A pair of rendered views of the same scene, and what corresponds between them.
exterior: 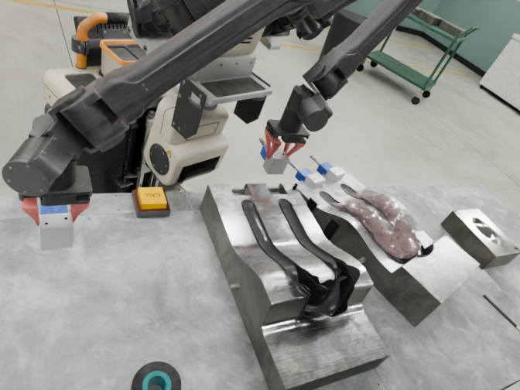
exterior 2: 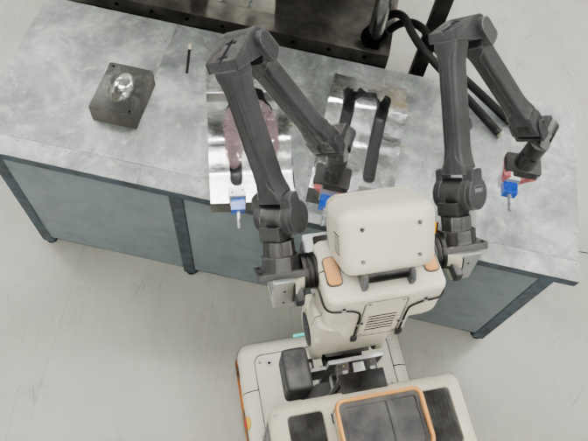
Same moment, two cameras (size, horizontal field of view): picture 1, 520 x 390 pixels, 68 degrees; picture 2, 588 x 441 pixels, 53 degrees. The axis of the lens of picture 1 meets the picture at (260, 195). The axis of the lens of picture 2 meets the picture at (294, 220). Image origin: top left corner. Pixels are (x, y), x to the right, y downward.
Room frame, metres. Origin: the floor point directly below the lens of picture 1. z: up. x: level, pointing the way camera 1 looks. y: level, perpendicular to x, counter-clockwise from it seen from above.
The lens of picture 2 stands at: (1.63, 0.53, 2.41)
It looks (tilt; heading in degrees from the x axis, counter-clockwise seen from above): 62 degrees down; 221
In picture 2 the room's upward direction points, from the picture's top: 10 degrees clockwise
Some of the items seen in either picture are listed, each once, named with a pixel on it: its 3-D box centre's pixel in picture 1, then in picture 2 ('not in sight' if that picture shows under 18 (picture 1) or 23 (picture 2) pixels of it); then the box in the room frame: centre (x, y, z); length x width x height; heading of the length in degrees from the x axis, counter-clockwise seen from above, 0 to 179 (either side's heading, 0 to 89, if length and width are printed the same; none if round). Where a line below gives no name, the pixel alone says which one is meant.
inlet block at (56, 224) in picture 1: (53, 211); (508, 192); (0.44, 0.33, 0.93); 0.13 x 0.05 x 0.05; 41
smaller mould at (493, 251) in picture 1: (480, 237); (122, 94); (1.14, -0.74, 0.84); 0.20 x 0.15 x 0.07; 38
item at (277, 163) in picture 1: (268, 152); (325, 206); (0.93, 0.03, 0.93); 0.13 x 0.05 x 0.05; 39
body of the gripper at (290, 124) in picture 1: (292, 121); (333, 171); (0.90, 0.00, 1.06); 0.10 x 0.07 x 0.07; 129
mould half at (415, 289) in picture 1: (378, 228); (248, 135); (0.92, -0.35, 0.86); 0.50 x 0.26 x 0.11; 56
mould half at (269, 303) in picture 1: (289, 263); (360, 136); (0.63, -0.13, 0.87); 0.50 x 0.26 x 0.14; 38
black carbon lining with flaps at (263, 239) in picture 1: (298, 244); (360, 129); (0.65, -0.12, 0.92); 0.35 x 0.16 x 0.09; 38
